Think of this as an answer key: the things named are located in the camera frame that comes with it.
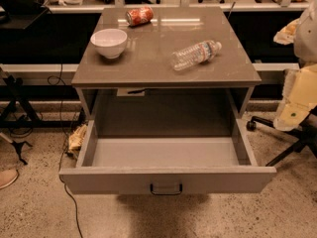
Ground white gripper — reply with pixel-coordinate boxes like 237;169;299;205
273;64;317;131

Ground clear plastic water bottle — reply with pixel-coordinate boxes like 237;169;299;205
170;40;222;71

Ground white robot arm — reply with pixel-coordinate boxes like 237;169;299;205
273;0;317;131

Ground grey open top drawer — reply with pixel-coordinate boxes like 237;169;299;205
59;119;276;194

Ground grey cabinet with glossy top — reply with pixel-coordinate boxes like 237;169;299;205
72;7;261;138

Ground crushed orange soda can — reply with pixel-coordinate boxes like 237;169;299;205
126;6;154;27

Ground white ceramic bowl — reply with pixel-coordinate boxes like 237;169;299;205
90;29;128;59

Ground black tripod stand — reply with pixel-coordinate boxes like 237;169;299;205
0;66;44;166

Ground black drawer handle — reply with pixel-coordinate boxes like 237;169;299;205
150;183;183;196

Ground black floor cable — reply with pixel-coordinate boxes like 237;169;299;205
47;62;85;238

